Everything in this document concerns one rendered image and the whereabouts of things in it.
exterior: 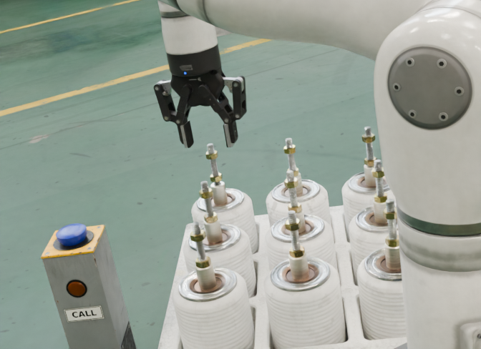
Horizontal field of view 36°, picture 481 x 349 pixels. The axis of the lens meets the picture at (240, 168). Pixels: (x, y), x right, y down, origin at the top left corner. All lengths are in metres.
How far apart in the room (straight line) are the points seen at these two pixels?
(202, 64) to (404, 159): 0.55
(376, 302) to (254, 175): 0.96
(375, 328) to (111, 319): 0.34
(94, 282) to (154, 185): 0.92
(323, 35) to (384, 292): 0.40
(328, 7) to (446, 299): 0.24
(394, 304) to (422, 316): 0.31
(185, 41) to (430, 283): 0.57
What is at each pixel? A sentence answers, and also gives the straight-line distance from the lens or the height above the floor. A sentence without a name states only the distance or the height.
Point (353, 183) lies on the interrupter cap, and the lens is 1.15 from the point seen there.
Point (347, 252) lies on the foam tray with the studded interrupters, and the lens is 1.12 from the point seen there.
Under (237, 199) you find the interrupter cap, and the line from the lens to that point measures 1.15.
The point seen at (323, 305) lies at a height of 0.23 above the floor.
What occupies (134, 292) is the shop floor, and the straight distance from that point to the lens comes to 1.46.
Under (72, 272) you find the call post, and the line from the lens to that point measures 0.99.
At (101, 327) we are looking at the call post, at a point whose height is 0.20.
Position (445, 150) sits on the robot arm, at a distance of 0.53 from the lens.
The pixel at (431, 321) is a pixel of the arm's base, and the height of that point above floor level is 0.39.
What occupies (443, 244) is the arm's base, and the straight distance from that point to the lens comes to 0.57.
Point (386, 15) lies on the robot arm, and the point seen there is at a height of 0.62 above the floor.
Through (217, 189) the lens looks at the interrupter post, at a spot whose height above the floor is 0.28.
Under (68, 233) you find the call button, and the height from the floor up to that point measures 0.33.
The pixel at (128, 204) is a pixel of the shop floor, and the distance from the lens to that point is 1.82.
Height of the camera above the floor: 0.75
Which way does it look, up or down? 24 degrees down
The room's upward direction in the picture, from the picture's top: 10 degrees counter-clockwise
